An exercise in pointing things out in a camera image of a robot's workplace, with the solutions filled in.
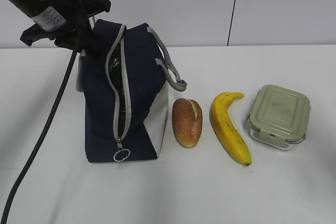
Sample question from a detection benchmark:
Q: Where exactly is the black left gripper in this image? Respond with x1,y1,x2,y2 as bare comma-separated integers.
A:
20,0,111,59

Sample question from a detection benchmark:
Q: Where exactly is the navy blue lunch bag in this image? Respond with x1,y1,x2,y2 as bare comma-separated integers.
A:
77,19,187,163

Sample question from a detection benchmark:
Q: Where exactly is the brown bread roll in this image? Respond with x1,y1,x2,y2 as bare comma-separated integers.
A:
172,98,203,148

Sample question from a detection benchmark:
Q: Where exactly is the yellow banana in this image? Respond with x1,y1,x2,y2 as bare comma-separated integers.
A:
209,92,252,166

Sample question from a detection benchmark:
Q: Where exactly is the green lidded glass container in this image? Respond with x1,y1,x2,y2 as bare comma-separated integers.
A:
247,84,311,151

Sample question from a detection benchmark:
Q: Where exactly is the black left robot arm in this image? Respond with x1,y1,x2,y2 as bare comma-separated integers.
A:
9,0,111,55

